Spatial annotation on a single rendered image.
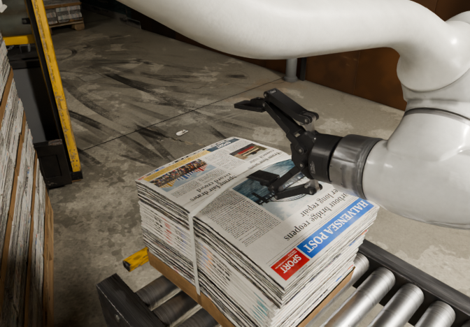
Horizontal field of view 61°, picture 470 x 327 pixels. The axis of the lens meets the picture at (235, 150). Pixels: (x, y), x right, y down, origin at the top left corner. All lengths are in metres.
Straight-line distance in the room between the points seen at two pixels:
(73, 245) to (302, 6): 2.07
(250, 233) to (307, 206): 0.13
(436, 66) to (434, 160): 0.11
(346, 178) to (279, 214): 0.18
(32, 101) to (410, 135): 2.39
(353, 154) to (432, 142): 0.10
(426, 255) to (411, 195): 1.80
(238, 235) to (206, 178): 0.18
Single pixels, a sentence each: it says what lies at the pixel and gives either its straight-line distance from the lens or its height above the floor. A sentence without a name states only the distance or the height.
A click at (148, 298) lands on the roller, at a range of 0.91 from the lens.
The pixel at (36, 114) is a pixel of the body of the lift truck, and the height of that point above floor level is 0.46.
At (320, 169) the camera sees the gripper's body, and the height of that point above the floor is 1.16.
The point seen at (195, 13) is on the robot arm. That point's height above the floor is 1.42.
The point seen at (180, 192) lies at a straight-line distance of 0.76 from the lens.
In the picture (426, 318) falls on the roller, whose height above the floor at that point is 0.80.
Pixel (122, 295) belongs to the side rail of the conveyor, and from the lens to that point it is 0.92.
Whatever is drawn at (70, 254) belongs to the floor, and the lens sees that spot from 2.27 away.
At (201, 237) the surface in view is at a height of 1.00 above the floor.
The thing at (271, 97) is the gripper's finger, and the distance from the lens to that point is 0.66.
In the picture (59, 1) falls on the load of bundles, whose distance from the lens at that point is 6.70.
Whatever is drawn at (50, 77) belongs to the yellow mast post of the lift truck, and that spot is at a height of 0.72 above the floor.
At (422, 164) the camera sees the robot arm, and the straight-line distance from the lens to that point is 0.53.
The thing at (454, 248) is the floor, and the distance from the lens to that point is 2.43.
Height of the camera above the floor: 1.48
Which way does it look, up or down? 30 degrees down
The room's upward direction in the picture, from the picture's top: straight up
